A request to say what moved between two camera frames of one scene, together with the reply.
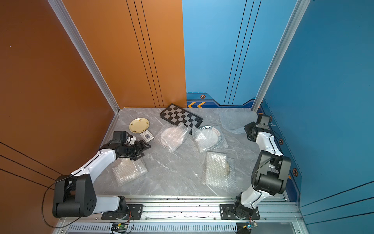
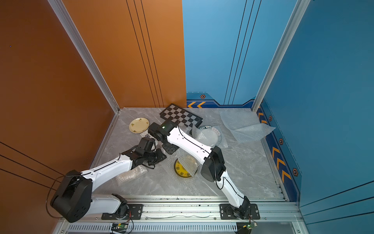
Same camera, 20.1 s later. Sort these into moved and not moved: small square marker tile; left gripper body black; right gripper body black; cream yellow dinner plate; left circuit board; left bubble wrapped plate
Moved: right gripper body black; left gripper body black
Not moved: small square marker tile; left circuit board; left bubble wrapped plate; cream yellow dinner plate
